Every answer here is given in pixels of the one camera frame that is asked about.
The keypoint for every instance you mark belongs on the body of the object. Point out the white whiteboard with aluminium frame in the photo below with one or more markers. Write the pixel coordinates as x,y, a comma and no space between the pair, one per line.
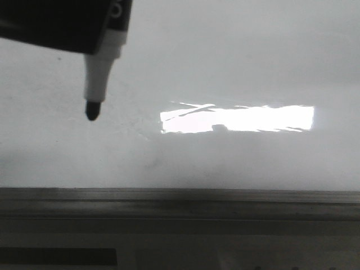
219,114

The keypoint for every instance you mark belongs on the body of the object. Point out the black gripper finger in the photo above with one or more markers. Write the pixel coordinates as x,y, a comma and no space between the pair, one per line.
74,26

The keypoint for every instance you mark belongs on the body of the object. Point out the black and white whiteboard marker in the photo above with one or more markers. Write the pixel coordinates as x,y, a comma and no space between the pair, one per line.
99,65

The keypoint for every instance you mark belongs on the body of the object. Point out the black rectangular label strip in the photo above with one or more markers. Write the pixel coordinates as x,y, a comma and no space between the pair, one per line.
59,256

